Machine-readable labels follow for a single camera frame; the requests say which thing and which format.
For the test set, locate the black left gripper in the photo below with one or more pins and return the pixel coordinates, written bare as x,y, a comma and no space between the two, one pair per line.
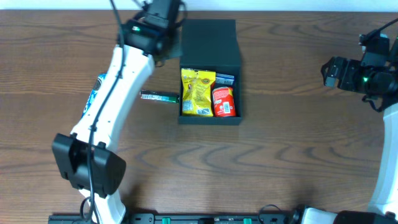
173,45

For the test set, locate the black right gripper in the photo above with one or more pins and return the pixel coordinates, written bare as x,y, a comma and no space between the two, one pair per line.
333,72

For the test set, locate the black gift box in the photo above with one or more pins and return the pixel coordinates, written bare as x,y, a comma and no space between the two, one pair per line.
211,44

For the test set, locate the yellow snack bag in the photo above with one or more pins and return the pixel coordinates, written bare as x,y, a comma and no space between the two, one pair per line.
196,97

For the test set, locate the green candy bar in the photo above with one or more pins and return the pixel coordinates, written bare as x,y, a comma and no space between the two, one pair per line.
165,97

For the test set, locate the small blue snack packet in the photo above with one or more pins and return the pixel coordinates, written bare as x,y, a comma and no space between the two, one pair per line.
224,79

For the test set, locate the blue Oreo cookie pack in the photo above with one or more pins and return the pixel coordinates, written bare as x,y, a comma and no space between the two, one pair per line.
98,83

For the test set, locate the red soda can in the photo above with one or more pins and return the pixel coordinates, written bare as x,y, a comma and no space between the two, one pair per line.
223,102

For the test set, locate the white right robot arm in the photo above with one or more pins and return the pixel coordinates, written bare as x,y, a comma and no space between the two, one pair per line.
374,76

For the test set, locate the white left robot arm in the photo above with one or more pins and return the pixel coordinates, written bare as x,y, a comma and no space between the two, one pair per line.
86,157

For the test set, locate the black mounting rail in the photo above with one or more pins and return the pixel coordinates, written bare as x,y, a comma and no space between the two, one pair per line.
266,218

